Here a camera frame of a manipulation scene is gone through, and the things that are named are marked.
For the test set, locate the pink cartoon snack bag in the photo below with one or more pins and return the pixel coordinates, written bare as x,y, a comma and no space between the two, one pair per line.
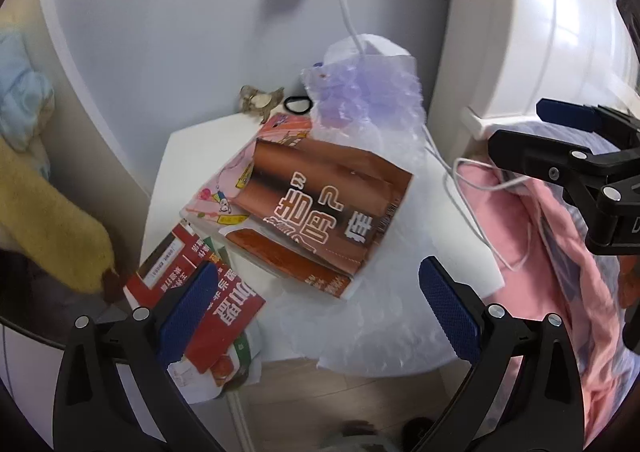
225,182

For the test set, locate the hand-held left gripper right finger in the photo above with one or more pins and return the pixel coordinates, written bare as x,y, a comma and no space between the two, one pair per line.
447,312

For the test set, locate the brown snack bag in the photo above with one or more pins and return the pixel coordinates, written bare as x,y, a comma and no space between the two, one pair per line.
320,192

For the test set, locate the small brown figurine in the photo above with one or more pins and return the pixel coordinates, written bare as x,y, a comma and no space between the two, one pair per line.
257,101

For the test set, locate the red and white paper bag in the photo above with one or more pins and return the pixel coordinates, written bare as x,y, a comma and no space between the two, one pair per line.
225,327

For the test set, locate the light blue cloth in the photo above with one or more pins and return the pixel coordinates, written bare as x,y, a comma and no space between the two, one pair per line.
20,86

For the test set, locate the white nightstand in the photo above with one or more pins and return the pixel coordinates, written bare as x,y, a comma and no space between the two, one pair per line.
200,146

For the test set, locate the clear bubble wrap bag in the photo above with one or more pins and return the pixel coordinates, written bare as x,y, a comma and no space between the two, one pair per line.
390,322

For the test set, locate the yellow plush toy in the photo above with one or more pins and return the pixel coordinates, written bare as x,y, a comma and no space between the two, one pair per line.
45,222

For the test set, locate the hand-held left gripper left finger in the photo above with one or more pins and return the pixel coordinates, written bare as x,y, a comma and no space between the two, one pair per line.
187,312

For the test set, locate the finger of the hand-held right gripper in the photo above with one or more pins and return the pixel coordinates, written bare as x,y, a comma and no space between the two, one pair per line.
565,112
530,151

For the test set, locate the white headboard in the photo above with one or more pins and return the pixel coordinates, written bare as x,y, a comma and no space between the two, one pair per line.
525,6

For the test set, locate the pink floral blanket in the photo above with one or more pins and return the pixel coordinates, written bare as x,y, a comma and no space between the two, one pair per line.
550,257

